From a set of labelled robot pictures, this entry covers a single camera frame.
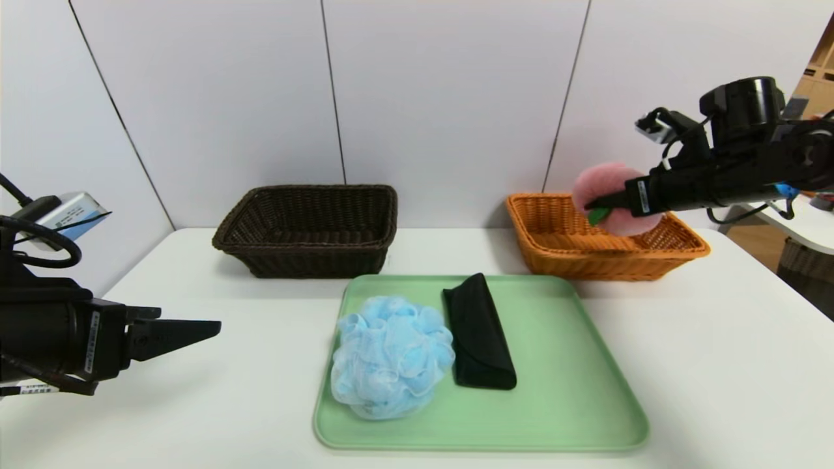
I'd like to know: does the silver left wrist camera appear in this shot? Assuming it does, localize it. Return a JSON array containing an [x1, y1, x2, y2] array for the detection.
[[13, 192, 110, 251]]

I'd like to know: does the green plastic tray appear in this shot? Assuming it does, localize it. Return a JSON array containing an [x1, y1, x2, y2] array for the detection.
[[313, 274, 650, 451]]

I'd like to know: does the orange wicker basket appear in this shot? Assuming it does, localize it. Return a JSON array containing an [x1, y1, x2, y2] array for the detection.
[[505, 192, 711, 282]]

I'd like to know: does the pink plush peach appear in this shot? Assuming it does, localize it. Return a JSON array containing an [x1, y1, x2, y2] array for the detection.
[[572, 162, 664, 237]]

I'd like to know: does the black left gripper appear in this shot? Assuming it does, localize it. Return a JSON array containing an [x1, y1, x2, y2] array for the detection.
[[0, 297, 222, 383]]

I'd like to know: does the white side table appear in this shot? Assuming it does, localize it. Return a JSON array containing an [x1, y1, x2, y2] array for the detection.
[[743, 194, 834, 256]]

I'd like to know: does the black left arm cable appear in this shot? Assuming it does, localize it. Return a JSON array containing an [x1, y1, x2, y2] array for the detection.
[[0, 173, 83, 269]]

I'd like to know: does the wooden shelf unit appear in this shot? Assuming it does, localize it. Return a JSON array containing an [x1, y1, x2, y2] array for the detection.
[[788, 13, 834, 121]]

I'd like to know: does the blue mesh bath loofah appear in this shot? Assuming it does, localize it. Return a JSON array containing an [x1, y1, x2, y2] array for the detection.
[[331, 295, 456, 419]]

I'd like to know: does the black glasses case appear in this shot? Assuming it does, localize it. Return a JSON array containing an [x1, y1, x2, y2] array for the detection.
[[442, 273, 517, 390]]

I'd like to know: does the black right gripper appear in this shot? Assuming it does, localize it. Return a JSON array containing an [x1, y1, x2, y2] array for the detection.
[[584, 165, 714, 218]]

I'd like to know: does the dark wicker stool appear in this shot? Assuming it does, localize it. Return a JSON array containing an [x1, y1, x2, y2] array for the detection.
[[775, 238, 834, 323]]

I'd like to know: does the dark brown wicker basket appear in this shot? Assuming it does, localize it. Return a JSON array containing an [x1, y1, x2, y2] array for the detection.
[[212, 185, 399, 279]]

